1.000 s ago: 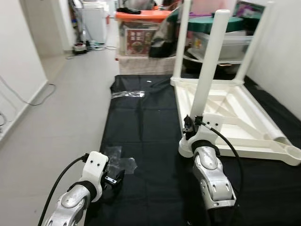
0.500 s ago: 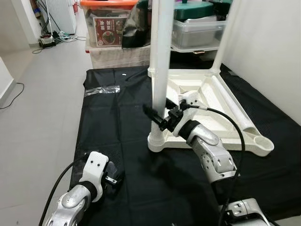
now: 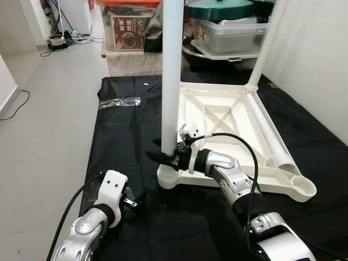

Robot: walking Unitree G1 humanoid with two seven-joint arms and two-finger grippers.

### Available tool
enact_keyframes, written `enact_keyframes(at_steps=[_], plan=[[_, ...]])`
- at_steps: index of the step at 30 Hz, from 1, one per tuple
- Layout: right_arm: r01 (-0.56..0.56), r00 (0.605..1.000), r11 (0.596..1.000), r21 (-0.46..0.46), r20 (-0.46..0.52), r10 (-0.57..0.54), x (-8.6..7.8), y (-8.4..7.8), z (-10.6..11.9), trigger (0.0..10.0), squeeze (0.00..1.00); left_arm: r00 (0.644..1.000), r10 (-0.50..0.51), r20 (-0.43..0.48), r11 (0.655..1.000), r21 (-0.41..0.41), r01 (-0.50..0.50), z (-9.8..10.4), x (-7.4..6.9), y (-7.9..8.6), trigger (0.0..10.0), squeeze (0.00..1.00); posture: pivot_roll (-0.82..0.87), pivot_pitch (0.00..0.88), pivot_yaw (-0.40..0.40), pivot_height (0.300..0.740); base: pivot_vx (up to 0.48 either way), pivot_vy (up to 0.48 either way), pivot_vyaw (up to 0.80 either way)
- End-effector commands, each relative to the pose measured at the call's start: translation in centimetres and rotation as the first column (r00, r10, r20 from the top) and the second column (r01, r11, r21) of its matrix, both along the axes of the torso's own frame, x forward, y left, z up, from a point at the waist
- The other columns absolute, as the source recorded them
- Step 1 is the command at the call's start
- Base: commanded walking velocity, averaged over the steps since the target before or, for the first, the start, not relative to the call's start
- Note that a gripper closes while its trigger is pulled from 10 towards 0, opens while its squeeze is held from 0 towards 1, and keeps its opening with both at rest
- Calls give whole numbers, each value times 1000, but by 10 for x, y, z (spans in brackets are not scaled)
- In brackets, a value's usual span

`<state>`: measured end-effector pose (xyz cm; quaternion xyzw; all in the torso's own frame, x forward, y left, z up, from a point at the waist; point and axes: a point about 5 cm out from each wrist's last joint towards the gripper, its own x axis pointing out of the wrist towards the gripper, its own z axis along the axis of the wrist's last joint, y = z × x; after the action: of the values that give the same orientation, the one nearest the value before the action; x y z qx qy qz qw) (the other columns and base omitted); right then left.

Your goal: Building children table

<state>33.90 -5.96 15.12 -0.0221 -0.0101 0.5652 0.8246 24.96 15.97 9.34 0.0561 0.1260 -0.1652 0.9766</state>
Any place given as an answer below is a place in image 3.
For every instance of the black tablecloth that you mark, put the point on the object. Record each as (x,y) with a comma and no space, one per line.
(125,163)

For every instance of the clear plastic bag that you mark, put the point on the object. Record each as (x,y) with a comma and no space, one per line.
(119,102)

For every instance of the white plastic table top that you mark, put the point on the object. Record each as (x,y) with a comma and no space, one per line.
(228,109)

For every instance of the beige cloth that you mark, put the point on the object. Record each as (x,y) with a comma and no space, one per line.
(130,62)

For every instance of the black wok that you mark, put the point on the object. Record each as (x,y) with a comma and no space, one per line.
(190,54)

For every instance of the black bag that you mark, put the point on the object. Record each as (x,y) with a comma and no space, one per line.
(155,32)

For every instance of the red printed box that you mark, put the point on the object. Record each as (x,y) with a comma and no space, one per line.
(129,32)

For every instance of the clear plastic container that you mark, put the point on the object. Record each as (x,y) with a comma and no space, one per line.
(228,38)

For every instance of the orange lidded storage box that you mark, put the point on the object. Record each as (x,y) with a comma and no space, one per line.
(125,2)

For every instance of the green pot lid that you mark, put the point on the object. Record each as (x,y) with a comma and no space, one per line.
(217,11)

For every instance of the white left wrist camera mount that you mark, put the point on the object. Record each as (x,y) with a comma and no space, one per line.
(113,185)

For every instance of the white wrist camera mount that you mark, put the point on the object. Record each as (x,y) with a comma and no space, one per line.
(113,185)
(189,132)

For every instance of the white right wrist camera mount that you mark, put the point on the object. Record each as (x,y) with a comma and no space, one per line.
(189,132)

